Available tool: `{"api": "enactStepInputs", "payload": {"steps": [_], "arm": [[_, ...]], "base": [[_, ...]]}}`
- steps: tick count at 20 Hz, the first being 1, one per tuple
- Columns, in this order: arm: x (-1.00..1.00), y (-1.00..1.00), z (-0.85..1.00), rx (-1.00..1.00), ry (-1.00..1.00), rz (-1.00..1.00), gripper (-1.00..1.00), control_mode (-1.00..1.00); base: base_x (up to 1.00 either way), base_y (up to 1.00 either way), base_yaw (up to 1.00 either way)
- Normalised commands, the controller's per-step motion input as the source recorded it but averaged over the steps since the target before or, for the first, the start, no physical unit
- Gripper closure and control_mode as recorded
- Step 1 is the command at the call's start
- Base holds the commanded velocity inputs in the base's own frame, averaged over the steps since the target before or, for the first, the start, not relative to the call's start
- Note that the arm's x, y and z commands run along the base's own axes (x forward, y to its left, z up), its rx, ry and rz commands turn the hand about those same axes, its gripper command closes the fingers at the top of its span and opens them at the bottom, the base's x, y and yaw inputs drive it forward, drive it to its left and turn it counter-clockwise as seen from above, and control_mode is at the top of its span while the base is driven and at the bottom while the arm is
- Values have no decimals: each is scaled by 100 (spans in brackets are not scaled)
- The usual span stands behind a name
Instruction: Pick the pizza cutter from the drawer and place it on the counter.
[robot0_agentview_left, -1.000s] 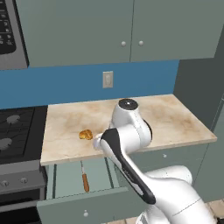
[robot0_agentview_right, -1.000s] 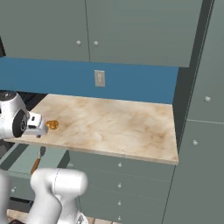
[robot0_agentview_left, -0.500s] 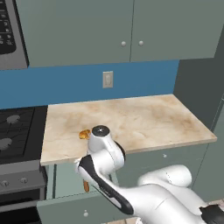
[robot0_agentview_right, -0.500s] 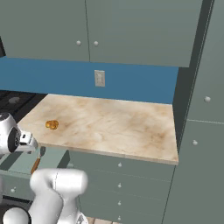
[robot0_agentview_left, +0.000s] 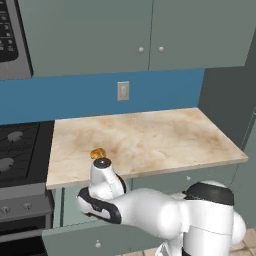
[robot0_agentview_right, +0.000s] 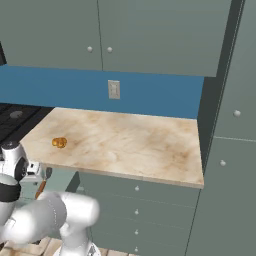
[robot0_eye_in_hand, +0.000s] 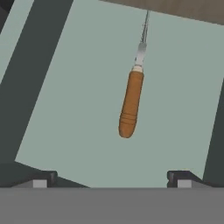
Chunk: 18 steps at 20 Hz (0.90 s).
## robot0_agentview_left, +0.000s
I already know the closed grey-green drawer front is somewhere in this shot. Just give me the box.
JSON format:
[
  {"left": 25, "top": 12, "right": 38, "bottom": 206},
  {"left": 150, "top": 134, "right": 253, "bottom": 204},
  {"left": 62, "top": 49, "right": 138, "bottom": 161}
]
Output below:
[{"left": 131, "top": 163, "right": 242, "bottom": 196}]

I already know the black and grey stove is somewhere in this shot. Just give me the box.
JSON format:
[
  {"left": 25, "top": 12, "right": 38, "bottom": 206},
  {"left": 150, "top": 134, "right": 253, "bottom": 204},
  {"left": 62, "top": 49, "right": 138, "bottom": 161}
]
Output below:
[{"left": 0, "top": 120, "right": 56, "bottom": 256}]

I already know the small brown food piece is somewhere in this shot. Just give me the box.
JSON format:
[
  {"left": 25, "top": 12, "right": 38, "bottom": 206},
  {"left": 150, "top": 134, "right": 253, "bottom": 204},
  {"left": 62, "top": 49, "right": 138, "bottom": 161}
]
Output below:
[{"left": 89, "top": 147, "right": 108, "bottom": 160}]

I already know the narrower grey-green cupboard door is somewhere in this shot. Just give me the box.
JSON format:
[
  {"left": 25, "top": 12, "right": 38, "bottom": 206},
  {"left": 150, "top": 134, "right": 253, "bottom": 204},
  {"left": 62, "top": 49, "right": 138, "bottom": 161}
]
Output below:
[{"left": 148, "top": 0, "right": 256, "bottom": 72}]

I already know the grey-green base cupboard panel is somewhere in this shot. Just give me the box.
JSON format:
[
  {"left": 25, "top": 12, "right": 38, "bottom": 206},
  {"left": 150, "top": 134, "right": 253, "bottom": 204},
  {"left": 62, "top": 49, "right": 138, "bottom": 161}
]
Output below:
[{"left": 53, "top": 185, "right": 92, "bottom": 229}]

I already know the wide grey-green cupboard door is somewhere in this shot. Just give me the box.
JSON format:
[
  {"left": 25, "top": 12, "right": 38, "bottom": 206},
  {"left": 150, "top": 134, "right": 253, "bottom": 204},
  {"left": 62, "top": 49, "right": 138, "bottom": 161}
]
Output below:
[{"left": 17, "top": 0, "right": 154, "bottom": 78}]

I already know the tall grey-green cabinet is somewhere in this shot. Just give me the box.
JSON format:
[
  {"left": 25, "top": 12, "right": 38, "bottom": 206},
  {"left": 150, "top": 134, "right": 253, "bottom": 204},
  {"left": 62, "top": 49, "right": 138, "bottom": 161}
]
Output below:
[{"left": 197, "top": 27, "right": 256, "bottom": 234}]

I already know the grey microwave oven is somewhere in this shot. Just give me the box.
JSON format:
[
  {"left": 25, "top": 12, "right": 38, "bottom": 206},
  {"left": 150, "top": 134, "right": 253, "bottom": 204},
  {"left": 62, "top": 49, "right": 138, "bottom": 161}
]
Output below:
[{"left": 0, "top": 0, "right": 34, "bottom": 81}]

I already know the beige wall outlet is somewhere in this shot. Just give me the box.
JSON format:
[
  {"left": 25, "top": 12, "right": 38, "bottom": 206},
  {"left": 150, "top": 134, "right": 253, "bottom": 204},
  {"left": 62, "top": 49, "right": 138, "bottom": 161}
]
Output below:
[{"left": 117, "top": 80, "right": 130, "bottom": 102}]

